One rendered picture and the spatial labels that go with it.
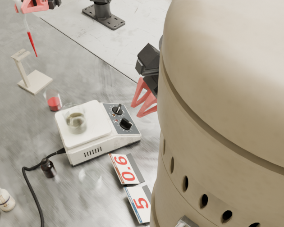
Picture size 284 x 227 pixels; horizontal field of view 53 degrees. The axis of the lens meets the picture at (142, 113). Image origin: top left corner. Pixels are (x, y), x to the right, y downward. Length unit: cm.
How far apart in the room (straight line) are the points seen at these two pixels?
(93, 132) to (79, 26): 61
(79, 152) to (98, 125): 8
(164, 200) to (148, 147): 63
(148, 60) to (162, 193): 44
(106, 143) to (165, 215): 57
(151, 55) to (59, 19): 75
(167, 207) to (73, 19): 115
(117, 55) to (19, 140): 45
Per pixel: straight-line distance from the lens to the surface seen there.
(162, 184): 16
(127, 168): 74
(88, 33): 118
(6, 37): 125
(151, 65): 59
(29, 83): 100
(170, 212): 16
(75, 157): 74
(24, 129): 89
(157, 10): 130
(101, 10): 121
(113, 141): 74
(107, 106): 80
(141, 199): 70
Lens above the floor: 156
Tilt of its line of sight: 50 degrees down
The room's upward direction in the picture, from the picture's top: straight up
